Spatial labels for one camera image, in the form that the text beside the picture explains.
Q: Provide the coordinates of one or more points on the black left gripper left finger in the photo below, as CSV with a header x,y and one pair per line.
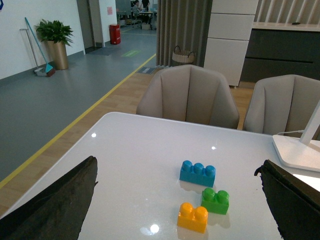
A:
x,y
57,212

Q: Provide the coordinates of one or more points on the beige chair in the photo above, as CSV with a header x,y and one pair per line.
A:
x,y
282,104
190,93

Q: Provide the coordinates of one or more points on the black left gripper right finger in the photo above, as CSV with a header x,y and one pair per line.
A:
x,y
294,205

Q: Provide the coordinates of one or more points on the red bin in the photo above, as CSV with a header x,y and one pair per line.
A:
x,y
115,34

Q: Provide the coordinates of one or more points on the gold plant pot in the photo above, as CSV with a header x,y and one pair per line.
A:
x,y
59,54

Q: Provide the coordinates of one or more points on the dark counter cabinet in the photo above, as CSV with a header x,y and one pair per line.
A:
x,y
277,52

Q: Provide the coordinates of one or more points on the grey dustpan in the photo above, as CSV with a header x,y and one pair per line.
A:
x,y
39,71

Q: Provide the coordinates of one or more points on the green two-stud block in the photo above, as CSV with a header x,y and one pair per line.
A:
x,y
215,202

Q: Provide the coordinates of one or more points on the woven basket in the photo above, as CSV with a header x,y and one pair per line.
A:
x,y
182,57

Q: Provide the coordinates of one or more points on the potted green plant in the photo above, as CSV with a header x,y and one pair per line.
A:
x,y
54,31

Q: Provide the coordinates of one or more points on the beige curtain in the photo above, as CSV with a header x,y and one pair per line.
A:
x,y
183,23

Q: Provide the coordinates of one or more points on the teal broom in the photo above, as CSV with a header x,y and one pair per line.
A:
x,y
49,69

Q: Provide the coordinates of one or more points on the white desk lamp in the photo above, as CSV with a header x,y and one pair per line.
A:
x,y
302,153

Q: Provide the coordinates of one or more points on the blue three-stud block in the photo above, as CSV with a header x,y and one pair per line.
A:
x,y
197,173

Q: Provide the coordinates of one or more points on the beige left chair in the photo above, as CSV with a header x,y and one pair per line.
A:
x,y
190,93

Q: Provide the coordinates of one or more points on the white drawer cabinet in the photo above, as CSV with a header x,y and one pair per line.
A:
x,y
229,32

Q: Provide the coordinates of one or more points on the yellow two-stud block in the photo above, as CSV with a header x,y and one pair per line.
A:
x,y
192,218

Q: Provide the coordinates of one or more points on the beige right chair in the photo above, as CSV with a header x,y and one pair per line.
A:
x,y
282,104

